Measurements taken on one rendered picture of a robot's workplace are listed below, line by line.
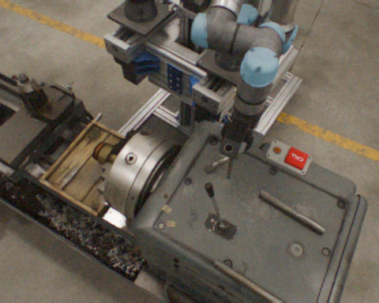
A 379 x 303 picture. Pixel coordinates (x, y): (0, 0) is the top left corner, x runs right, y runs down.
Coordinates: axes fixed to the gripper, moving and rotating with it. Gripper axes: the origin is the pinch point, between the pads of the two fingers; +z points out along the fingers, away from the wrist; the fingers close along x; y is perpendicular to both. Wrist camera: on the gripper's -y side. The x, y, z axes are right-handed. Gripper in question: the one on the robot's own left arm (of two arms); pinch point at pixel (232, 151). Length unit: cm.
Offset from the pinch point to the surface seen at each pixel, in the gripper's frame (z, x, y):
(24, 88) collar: 16, 86, -6
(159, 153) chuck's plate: 6.9, 21.0, -8.4
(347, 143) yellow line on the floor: 129, -60, 132
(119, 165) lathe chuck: 7.9, 29.7, -18.0
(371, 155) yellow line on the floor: 129, -80, 131
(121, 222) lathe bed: 44, 30, -26
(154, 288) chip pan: 77, 9, -38
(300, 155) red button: 3.6, -18.7, 11.6
